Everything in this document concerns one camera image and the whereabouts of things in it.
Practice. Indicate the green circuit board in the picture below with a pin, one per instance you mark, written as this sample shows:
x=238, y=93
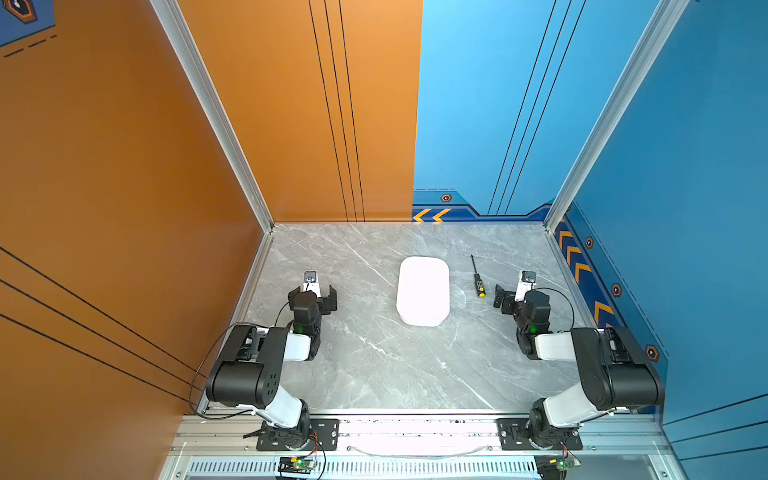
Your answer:
x=296, y=467
x=551, y=468

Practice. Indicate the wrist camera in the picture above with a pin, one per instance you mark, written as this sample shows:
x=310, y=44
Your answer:
x=526, y=282
x=311, y=283

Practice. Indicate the right green circuit board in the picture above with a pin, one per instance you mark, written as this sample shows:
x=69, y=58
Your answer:
x=551, y=468

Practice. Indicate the white plastic bin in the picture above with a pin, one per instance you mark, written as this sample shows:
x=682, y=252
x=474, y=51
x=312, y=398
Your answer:
x=423, y=291

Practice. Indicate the black yellow screwdriver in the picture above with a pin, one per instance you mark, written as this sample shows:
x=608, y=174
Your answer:
x=478, y=282

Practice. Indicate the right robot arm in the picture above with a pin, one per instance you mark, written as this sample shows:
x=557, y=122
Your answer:
x=614, y=374

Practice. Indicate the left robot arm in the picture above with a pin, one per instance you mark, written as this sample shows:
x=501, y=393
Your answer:
x=247, y=371

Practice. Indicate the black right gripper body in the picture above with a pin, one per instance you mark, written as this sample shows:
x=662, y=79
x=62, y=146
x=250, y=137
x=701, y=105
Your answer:
x=508, y=303

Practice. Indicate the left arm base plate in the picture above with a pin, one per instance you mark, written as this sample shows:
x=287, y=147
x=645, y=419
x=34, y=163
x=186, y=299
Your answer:
x=301, y=438

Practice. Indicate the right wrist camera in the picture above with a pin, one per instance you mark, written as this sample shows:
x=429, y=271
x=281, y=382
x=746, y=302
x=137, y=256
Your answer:
x=526, y=282

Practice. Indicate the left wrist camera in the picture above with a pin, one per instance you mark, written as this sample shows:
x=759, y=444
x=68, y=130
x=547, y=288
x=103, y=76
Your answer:
x=311, y=283

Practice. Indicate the aluminium front frame rail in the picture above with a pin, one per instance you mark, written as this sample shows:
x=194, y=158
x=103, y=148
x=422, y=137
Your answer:
x=421, y=445

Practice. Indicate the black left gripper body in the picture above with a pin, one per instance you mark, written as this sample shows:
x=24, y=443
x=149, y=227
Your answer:
x=324, y=299

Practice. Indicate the left green circuit board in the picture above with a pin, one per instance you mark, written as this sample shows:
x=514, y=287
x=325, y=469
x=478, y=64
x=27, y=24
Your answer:
x=296, y=467

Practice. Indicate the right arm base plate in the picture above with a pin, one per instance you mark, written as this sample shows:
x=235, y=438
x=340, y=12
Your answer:
x=517, y=434

